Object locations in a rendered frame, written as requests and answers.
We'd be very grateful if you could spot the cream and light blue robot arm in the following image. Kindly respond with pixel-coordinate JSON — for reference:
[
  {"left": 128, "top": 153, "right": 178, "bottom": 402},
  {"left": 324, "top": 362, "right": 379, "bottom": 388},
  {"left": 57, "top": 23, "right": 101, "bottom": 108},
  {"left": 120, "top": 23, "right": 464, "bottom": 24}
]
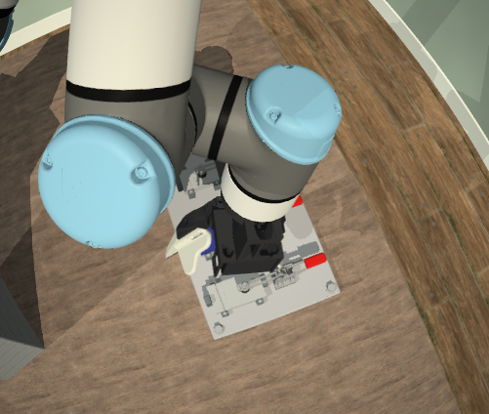
[{"left": 38, "top": 0, "right": 342, "bottom": 249}]

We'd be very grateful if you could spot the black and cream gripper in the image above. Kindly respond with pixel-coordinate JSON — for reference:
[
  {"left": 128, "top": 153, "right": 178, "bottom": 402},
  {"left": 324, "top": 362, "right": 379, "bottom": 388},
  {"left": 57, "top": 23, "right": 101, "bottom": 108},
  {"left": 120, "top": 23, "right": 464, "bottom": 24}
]
[{"left": 165, "top": 189, "right": 286, "bottom": 277}]

